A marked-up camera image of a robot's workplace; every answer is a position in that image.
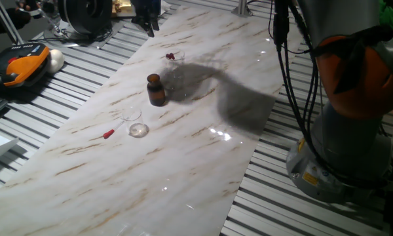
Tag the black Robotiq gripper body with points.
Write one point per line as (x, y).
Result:
(145, 10)

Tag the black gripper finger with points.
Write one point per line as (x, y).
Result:
(156, 23)
(149, 29)

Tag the small metal tripod device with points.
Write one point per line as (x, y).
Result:
(47, 16)

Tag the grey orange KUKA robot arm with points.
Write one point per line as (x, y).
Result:
(363, 82)

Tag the dark sleeved forearm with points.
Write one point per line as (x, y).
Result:
(6, 21)

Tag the person hand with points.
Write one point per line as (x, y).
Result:
(24, 5)

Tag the crumpled white paper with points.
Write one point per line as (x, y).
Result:
(165, 5)

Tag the gold foil packet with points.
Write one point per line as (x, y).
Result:
(122, 8)

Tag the dark grey flat sheet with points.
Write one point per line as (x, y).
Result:
(114, 29)

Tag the clear glass beaker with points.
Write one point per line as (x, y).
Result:
(180, 73)
(137, 130)

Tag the brown glass bottle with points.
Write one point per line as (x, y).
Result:
(155, 91)

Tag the black filament spool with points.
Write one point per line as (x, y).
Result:
(82, 16)

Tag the white round object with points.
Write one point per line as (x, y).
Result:
(56, 59)

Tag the orange black teach pendant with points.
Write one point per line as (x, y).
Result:
(23, 65)

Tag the marble pattern sheet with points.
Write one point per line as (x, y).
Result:
(118, 183)

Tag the aluminium frame post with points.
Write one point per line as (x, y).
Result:
(242, 10)

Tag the aluminium frame strut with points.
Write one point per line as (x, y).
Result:
(8, 24)

